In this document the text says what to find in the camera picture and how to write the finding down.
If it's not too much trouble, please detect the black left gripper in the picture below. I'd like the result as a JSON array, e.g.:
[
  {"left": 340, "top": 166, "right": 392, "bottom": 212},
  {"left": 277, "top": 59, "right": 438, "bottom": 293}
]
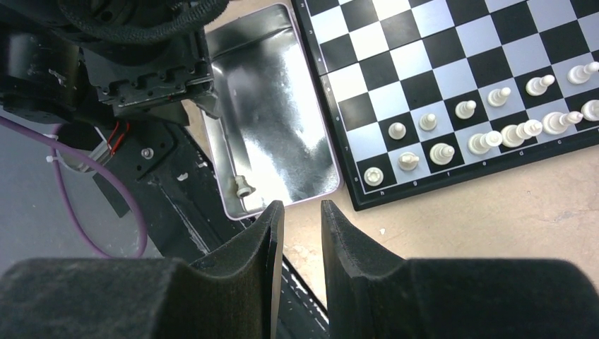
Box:
[{"left": 83, "top": 29, "right": 218, "bottom": 124}]

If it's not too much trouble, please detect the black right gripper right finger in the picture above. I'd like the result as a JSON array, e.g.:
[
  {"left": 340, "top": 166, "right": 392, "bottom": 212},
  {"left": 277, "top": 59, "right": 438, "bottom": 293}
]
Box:
[{"left": 321, "top": 200, "right": 598, "bottom": 338}]

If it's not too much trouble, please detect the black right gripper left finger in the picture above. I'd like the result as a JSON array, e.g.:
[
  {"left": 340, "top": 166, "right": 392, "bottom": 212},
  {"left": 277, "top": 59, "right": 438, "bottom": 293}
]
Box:
[{"left": 1, "top": 201, "right": 285, "bottom": 338}]

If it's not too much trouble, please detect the white knight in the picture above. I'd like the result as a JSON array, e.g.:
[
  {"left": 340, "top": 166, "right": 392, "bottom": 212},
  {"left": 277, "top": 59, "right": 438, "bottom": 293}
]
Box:
[{"left": 398, "top": 152, "right": 420, "bottom": 171}]

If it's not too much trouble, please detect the white piece passed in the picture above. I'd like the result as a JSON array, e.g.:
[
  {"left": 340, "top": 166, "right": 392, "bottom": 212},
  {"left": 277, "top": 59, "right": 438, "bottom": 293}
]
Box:
[{"left": 429, "top": 143, "right": 456, "bottom": 165}]

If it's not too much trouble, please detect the white chess piece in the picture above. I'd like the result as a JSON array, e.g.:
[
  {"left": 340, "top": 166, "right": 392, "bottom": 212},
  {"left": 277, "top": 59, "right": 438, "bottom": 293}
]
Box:
[{"left": 501, "top": 119, "right": 543, "bottom": 148}]

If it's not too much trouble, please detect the white corner board piece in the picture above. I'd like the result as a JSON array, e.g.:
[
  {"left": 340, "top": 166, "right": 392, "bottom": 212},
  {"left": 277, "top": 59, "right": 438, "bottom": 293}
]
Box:
[{"left": 581, "top": 100, "right": 599, "bottom": 121}]

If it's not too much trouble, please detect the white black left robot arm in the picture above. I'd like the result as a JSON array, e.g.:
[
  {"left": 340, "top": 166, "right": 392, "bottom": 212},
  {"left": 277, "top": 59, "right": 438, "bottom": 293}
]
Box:
[{"left": 1, "top": 1, "right": 229, "bottom": 127}]

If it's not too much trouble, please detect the black white chess board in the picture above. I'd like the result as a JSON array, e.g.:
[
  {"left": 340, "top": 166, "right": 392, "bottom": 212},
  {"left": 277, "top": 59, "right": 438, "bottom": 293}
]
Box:
[{"left": 292, "top": 1, "right": 598, "bottom": 210}]

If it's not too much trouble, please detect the silver lilac metal tin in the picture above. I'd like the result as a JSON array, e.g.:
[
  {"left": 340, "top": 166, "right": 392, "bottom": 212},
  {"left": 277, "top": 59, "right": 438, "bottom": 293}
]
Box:
[{"left": 203, "top": 3, "right": 342, "bottom": 220}]

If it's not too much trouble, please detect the white queen in tin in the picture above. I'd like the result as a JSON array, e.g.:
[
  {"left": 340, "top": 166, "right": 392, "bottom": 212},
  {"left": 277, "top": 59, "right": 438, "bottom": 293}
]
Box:
[{"left": 468, "top": 131, "right": 503, "bottom": 155}]

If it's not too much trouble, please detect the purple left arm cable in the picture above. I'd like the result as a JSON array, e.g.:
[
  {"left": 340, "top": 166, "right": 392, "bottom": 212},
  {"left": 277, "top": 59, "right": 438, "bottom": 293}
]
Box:
[{"left": 0, "top": 114, "right": 149, "bottom": 259}]

